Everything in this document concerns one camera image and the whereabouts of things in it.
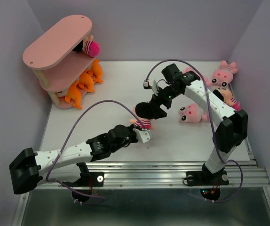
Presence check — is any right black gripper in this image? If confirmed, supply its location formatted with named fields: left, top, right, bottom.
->
left=149, top=84, right=181, bottom=120

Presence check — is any doll plush black hair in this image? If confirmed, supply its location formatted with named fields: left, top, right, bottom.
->
left=133, top=102, right=154, bottom=129

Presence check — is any doll plush edge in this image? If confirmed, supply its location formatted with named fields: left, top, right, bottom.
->
left=213, top=87, right=241, bottom=111

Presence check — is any orange shark plush back-facing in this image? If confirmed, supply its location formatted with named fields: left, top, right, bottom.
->
left=64, top=81, right=82, bottom=109

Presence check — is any orange shark plush mouth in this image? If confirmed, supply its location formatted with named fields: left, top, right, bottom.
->
left=88, top=59, right=103, bottom=83

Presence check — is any orange shark plush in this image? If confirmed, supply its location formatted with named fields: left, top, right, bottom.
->
left=78, top=69, right=95, bottom=93

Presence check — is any doll plush pink striped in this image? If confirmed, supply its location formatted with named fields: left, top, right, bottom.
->
left=73, top=35, right=101, bottom=57

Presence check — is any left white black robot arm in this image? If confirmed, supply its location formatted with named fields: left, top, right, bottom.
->
left=9, top=125, right=152, bottom=194

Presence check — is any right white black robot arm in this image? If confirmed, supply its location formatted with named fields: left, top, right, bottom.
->
left=143, top=64, right=248, bottom=184

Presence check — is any pink three-tier wooden shelf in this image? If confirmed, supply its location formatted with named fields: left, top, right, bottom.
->
left=23, top=15, right=98, bottom=109

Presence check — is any pink axolotl plush front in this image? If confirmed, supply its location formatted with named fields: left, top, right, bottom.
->
left=179, top=103, right=210, bottom=123

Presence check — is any pink axolotl plush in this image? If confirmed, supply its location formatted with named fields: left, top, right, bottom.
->
left=179, top=103, right=210, bottom=123
left=211, top=60, right=238, bottom=87

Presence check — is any pink striped plush middle back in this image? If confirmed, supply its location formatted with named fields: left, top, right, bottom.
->
left=181, top=65, right=213, bottom=87

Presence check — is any pink axolotl plush far right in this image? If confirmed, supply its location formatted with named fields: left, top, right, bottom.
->
left=211, top=60, right=238, bottom=87

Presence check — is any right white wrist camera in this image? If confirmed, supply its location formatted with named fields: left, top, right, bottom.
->
left=143, top=80, right=159, bottom=96

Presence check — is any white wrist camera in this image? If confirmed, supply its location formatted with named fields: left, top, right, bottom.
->
left=133, top=128, right=153, bottom=143
left=143, top=80, right=159, bottom=96

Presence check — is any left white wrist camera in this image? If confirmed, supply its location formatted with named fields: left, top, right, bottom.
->
left=133, top=128, right=153, bottom=143

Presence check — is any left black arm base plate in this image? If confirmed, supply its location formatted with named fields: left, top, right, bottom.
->
left=61, top=162, right=104, bottom=187

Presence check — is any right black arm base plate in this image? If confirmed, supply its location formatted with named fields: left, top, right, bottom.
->
left=183, top=170, right=229, bottom=186

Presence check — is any aluminium mounting rail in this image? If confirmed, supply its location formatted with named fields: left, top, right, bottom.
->
left=23, top=161, right=270, bottom=189

